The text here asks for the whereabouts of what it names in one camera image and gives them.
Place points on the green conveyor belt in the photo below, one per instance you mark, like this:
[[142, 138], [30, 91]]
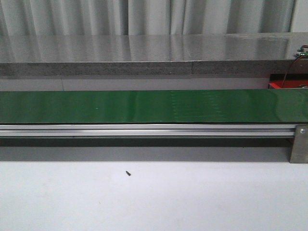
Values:
[[155, 106]]

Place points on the red plastic bin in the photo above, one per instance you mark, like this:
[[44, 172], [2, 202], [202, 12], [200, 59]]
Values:
[[292, 81]]

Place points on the grey stone counter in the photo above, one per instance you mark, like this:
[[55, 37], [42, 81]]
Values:
[[148, 62]]

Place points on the small green circuit board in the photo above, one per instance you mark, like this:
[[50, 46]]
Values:
[[301, 53]]

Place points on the white pleated curtain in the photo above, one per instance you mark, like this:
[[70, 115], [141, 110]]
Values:
[[143, 17]]

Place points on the aluminium conveyor frame rail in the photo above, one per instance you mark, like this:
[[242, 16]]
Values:
[[85, 130]]

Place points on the steel conveyor support bracket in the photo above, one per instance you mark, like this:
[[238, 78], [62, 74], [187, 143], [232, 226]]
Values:
[[299, 153]]

